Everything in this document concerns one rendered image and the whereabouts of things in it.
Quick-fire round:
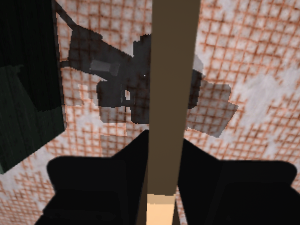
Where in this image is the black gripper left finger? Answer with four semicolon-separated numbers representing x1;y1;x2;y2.
47;130;149;225

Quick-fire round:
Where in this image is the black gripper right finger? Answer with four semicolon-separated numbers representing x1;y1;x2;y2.
178;138;297;225

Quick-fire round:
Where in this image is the long wooden rail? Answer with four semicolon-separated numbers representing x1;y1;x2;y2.
147;0;202;225

